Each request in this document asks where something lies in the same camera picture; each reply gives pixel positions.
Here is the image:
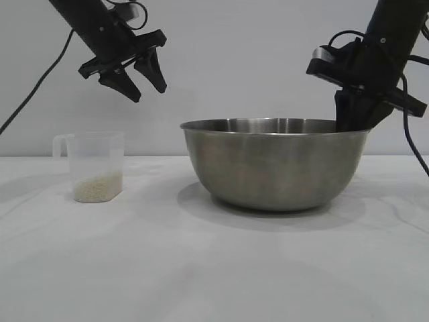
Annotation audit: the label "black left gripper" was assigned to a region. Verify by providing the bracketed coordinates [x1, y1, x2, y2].
[78, 15, 168, 103]

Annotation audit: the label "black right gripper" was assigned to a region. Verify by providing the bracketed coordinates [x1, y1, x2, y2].
[334, 33, 428, 132]

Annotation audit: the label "translucent plastic measuring cup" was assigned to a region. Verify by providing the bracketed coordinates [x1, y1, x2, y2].
[52, 131, 125, 203]

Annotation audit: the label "stainless steel mixing bowl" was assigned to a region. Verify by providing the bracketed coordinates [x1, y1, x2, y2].
[180, 117, 372, 212]

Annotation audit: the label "white rice grains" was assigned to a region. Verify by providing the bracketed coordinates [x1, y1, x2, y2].
[73, 170, 123, 203]

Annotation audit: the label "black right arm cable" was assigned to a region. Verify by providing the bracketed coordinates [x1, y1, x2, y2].
[400, 55, 429, 177]

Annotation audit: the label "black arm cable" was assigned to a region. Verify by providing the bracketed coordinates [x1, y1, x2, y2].
[0, 29, 74, 135]
[400, 55, 429, 177]

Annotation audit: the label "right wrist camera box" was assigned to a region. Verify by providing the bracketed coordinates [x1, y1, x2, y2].
[306, 39, 366, 91]

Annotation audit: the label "thin left camera cable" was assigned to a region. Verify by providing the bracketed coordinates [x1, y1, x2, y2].
[129, 0, 149, 33]

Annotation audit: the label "thin camera cable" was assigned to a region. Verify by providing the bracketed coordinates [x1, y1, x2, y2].
[129, 0, 149, 33]
[327, 30, 366, 48]

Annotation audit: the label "thin right camera cable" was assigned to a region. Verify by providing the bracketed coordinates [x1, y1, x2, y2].
[327, 30, 366, 48]

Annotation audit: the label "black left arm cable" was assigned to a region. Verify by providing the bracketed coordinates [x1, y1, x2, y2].
[0, 29, 74, 135]

